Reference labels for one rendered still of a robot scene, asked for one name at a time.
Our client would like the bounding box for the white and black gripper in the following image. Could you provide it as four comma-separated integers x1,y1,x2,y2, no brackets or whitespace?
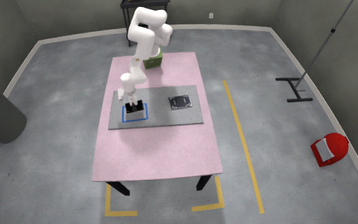
127,93,137,112

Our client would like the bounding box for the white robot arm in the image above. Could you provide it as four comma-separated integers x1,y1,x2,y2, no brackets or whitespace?
117,7,173,101

